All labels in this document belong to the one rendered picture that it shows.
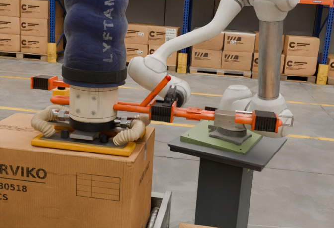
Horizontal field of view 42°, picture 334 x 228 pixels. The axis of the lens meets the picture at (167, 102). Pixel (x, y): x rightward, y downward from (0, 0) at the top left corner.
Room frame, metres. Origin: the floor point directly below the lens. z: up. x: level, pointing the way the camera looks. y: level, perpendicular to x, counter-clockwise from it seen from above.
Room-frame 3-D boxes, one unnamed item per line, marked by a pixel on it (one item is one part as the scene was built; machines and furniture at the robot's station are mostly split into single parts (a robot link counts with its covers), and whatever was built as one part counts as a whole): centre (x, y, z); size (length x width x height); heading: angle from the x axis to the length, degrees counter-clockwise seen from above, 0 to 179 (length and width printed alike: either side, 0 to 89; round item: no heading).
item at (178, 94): (1.62, -0.02, 1.08); 0.09 x 0.07 x 0.08; 172
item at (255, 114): (1.41, -0.33, 1.08); 0.08 x 0.07 x 0.05; 82
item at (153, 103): (1.46, 0.01, 1.08); 0.10 x 0.08 x 0.06; 172
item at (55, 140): (1.40, 0.27, 0.98); 0.34 x 0.10 x 0.05; 82
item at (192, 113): (1.59, 0.05, 1.08); 0.93 x 0.30 x 0.04; 82
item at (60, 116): (1.50, 0.26, 1.02); 0.34 x 0.25 x 0.06; 82
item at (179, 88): (1.69, -0.03, 1.08); 0.09 x 0.06 x 0.09; 82
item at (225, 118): (1.43, -0.20, 1.07); 0.07 x 0.07 x 0.04; 82
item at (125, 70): (1.50, 0.26, 1.20); 0.23 x 0.23 x 0.04
